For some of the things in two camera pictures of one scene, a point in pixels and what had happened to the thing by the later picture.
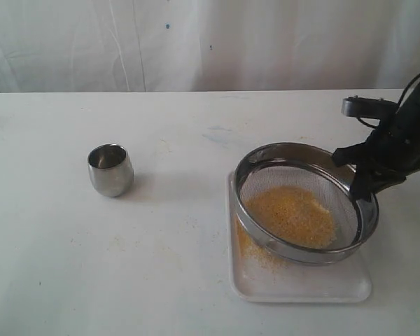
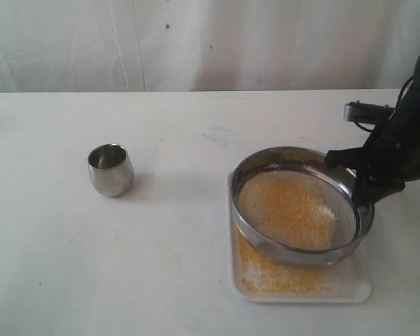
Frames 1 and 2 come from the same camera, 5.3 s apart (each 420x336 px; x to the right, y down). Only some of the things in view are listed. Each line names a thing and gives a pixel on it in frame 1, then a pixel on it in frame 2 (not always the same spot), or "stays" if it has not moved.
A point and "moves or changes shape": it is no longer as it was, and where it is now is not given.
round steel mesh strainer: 293,204 stays
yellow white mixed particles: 291,217 moves or changes shape
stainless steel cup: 110,169 stays
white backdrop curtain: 132,45 stays
